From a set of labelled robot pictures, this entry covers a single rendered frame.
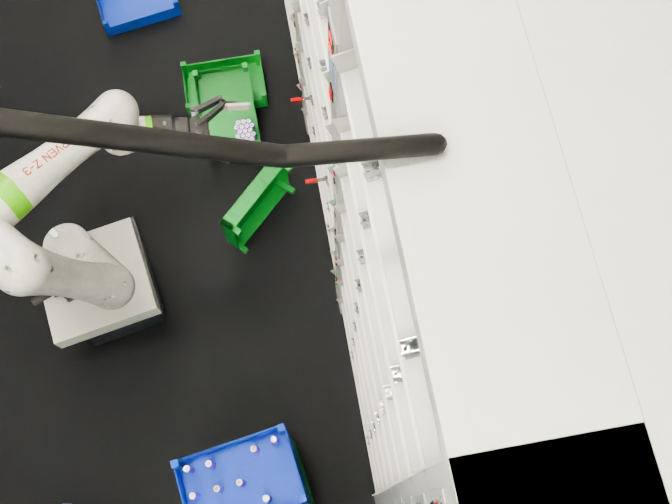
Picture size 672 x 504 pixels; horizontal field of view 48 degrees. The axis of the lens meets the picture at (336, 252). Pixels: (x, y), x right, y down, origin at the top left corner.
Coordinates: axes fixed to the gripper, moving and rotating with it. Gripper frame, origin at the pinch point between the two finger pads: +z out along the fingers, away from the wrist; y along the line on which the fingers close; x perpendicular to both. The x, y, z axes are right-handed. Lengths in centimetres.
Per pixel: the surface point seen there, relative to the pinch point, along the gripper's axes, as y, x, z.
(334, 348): 51, -62, 28
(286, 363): 53, -66, 11
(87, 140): 68, 120, -35
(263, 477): 91, -20, -7
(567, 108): 65, 115, 17
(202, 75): -55, -57, -4
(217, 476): 89, -22, -18
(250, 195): -0.7, -46.6, 4.9
